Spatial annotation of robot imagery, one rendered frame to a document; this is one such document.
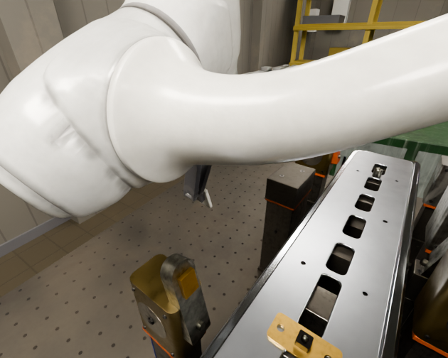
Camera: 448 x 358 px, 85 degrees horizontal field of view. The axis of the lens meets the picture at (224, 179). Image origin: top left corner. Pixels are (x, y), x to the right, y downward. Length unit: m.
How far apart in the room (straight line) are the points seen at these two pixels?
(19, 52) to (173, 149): 1.83
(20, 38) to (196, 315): 1.83
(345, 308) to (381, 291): 0.07
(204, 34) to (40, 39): 1.79
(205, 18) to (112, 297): 0.72
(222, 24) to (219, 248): 0.72
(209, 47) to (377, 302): 0.40
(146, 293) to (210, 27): 0.31
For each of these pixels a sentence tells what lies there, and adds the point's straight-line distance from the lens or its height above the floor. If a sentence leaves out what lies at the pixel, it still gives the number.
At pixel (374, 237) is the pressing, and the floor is 1.00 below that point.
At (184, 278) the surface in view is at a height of 1.09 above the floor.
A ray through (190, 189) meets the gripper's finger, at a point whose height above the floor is 1.09.
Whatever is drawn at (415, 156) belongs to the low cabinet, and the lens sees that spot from 2.36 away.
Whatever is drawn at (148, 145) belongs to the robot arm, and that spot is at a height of 1.27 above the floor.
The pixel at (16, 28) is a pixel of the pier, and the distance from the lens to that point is 1.97.
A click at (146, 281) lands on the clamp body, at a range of 0.37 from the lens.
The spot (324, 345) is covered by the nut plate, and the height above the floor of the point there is 1.00.
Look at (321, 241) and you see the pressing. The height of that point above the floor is 1.00.
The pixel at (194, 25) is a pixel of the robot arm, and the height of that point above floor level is 1.33.
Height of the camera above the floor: 1.33
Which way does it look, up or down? 30 degrees down
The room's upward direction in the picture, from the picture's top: straight up
